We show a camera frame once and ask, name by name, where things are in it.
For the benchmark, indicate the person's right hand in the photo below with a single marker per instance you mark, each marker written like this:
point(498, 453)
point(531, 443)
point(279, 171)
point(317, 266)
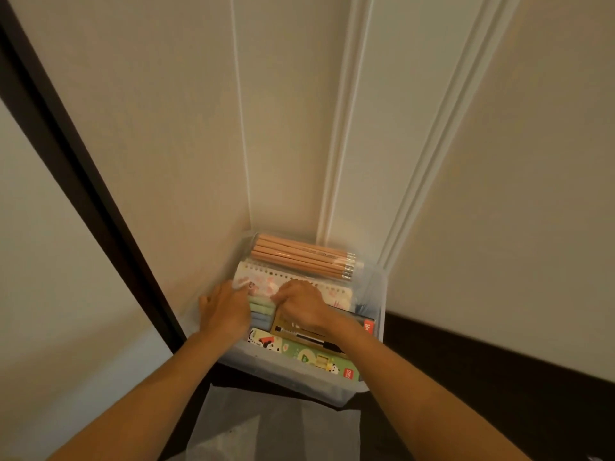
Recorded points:
point(305, 307)

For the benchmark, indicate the black gold pen box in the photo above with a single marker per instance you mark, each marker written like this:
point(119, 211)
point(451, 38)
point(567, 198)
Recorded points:
point(293, 333)

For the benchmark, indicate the clear plastic storage bin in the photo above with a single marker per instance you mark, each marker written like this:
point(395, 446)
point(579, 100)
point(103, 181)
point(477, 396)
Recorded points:
point(375, 302)

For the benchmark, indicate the black framed panel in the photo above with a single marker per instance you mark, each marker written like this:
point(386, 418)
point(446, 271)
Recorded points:
point(81, 187)

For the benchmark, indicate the small clear plastic sleeve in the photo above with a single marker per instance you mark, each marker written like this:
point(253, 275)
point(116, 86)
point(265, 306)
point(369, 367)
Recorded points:
point(262, 312)

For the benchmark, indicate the bundle of wooden pencils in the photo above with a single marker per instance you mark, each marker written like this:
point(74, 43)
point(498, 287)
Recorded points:
point(298, 256)

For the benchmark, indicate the person's left hand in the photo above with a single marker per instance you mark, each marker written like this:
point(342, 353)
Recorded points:
point(226, 314)

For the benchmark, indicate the person's left forearm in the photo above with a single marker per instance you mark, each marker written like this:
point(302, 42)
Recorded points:
point(144, 408)

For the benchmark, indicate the translucent plastic sheet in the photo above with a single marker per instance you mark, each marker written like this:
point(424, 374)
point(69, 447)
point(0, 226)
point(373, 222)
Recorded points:
point(274, 427)

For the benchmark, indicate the person's right forearm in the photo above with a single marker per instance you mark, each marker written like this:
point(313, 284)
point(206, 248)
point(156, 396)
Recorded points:
point(423, 403)

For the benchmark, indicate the green pencil box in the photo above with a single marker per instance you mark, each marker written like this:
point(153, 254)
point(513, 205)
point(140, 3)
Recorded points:
point(298, 352)

